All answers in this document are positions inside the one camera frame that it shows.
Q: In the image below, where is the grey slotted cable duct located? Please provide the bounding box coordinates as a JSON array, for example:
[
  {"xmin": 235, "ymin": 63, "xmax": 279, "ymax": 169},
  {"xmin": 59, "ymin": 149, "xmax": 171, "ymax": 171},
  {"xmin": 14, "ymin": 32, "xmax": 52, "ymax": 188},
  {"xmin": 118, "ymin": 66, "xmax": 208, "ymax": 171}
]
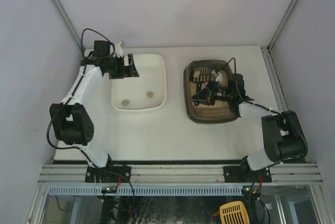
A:
[{"xmin": 48, "ymin": 185, "xmax": 243, "ymax": 196}]

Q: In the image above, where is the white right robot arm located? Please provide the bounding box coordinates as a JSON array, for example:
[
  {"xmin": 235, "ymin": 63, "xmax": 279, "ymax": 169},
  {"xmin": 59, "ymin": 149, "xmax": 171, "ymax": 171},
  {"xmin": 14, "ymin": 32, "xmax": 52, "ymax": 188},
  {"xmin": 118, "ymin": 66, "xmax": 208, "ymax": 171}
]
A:
[{"xmin": 183, "ymin": 60, "xmax": 308, "ymax": 174}]

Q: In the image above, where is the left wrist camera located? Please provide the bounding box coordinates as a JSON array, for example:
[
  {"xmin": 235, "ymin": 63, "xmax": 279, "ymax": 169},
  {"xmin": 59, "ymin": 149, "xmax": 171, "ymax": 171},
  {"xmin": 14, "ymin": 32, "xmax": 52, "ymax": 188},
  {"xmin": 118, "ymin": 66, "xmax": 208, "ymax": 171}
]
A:
[{"xmin": 114, "ymin": 41, "xmax": 124, "ymax": 57}]

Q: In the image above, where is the yellow slotted scoop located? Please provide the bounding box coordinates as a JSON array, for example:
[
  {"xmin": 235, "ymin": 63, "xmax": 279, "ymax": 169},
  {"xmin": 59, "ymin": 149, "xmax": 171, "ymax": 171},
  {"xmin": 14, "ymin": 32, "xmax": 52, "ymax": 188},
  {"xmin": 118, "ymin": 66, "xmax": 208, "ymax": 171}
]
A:
[{"xmin": 219, "ymin": 201, "xmax": 250, "ymax": 224}]

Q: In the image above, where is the aluminium frame rail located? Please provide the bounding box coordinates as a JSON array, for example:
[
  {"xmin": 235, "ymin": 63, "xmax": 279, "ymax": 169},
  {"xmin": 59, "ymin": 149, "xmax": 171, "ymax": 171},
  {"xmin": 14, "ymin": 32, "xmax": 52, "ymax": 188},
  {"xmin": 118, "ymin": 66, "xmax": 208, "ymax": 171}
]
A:
[{"xmin": 38, "ymin": 163, "xmax": 322, "ymax": 185}]

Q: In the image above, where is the white plastic tub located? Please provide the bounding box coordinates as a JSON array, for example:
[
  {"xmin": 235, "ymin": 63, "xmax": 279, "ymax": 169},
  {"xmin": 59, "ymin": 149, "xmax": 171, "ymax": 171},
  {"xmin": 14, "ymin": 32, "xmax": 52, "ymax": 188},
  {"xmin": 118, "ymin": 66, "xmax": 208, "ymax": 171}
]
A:
[{"xmin": 111, "ymin": 53, "xmax": 167, "ymax": 113}]

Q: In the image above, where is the brown litter box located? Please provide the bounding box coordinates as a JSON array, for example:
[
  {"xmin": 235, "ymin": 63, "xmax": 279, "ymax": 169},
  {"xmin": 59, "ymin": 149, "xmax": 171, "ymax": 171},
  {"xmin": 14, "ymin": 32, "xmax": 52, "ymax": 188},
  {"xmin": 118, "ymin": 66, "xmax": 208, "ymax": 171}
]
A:
[{"xmin": 183, "ymin": 60, "xmax": 239, "ymax": 124}]

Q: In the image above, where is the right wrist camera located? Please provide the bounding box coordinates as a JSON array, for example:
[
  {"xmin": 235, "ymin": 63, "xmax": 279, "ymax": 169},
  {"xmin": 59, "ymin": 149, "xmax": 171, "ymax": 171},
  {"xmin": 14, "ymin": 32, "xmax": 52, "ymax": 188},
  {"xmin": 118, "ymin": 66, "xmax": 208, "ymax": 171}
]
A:
[{"xmin": 211, "ymin": 70, "xmax": 224, "ymax": 84}]

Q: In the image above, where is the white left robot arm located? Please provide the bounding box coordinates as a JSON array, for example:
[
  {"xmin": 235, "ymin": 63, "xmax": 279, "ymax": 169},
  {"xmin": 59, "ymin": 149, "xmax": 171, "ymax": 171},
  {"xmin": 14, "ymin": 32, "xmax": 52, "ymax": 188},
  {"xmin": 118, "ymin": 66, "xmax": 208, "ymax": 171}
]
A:
[{"xmin": 46, "ymin": 36, "xmax": 140, "ymax": 172}]

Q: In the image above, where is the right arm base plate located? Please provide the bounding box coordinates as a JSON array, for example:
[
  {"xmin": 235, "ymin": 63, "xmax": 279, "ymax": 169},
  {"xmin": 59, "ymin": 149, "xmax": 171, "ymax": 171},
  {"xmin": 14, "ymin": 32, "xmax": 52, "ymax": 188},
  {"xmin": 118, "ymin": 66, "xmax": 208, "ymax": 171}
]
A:
[{"xmin": 223, "ymin": 166, "xmax": 272, "ymax": 183}]

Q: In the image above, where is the black litter scoop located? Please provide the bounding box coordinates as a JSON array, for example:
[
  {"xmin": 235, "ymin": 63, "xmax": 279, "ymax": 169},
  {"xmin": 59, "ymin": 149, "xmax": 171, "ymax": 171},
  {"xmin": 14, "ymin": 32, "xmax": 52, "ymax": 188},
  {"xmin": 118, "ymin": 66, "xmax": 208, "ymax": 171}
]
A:
[{"xmin": 190, "ymin": 67, "xmax": 213, "ymax": 92}]

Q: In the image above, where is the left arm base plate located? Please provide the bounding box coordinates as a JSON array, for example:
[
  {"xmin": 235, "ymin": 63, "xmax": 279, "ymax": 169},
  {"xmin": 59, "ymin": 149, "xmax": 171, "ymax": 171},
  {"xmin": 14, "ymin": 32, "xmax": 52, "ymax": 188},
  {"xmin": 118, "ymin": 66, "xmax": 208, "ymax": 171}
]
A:
[{"xmin": 85, "ymin": 166, "xmax": 131, "ymax": 183}]

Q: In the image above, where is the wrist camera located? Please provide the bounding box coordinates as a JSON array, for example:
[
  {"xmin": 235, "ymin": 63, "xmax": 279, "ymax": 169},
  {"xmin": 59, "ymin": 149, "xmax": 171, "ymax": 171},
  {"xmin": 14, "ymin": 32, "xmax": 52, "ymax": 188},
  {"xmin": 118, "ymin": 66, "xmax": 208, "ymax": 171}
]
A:
[
  {"xmin": 114, "ymin": 41, "xmax": 124, "ymax": 57},
  {"xmin": 211, "ymin": 70, "xmax": 224, "ymax": 84}
]

